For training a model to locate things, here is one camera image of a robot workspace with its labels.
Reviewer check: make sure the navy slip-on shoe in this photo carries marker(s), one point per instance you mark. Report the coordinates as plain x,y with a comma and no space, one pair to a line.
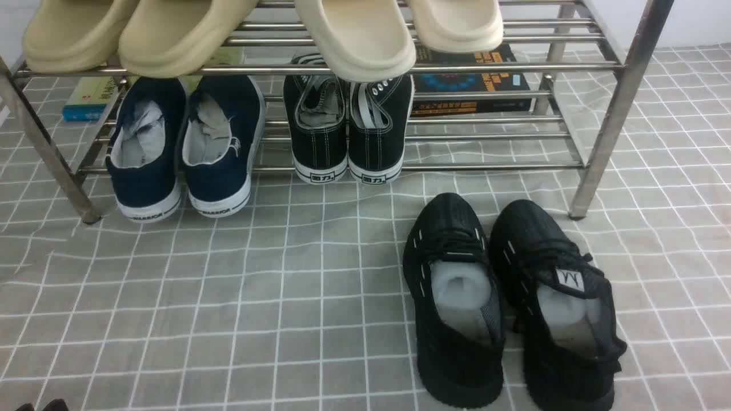
225,121
141,154

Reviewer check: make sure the stainless steel shoe rack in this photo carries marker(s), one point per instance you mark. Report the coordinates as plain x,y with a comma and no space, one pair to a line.
579,41

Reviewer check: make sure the black canvas sneaker right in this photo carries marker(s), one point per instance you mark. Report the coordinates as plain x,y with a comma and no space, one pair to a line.
379,115

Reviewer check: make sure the black canvas sneaker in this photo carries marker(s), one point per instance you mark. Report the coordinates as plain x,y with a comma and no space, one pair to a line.
315,107
379,115

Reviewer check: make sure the black knit sneaker left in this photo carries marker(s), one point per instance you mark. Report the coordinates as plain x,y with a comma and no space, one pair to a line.
459,319

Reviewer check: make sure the black knit sneaker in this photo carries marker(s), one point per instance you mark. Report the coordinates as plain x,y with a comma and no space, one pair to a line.
459,319
564,310

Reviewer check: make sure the black canvas sneaker left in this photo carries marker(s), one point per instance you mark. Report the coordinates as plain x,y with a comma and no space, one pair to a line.
315,107

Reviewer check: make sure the black orange book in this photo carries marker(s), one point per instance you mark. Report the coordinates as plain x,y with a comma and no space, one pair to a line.
432,88

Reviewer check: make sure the grey checked floor cloth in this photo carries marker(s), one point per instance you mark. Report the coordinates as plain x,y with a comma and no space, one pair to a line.
298,303

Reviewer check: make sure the cream slipper centre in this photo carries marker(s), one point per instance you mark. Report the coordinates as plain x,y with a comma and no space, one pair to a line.
360,41

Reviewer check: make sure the cream slipper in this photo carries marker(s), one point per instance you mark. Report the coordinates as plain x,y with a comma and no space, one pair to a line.
360,41
458,27

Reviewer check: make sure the cream slipper right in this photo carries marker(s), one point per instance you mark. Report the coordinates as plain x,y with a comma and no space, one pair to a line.
458,27

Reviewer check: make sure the black knit sneaker right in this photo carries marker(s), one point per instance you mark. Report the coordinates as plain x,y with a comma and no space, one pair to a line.
564,310

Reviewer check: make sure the beige slipper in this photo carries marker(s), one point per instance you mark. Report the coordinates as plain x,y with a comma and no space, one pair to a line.
167,39
73,36

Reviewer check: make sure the green blue book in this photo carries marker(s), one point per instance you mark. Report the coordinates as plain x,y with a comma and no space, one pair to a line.
91,96

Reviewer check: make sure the beige slipper far left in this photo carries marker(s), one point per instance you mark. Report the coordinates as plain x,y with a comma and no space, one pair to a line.
73,36

